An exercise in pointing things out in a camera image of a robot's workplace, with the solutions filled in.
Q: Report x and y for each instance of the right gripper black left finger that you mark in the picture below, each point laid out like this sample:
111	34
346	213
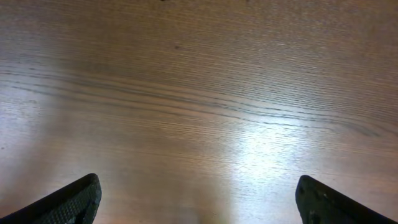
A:
76	202

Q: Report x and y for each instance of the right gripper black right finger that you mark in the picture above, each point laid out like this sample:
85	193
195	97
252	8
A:
318	203

